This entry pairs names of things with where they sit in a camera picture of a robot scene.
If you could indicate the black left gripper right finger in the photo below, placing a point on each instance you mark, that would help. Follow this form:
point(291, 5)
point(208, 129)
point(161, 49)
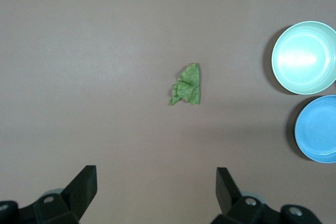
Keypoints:
point(231, 200)

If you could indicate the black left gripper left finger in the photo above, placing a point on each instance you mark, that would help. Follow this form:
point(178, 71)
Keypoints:
point(76, 197)

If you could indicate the green lettuce leaf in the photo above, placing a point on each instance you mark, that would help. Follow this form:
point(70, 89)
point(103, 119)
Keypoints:
point(190, 87)

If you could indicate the blue round plate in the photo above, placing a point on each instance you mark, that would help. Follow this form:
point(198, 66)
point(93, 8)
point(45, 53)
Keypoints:
point(317, 129)

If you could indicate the pale green round plate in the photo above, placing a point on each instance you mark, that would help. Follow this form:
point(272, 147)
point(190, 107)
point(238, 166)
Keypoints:
point(302, 58)

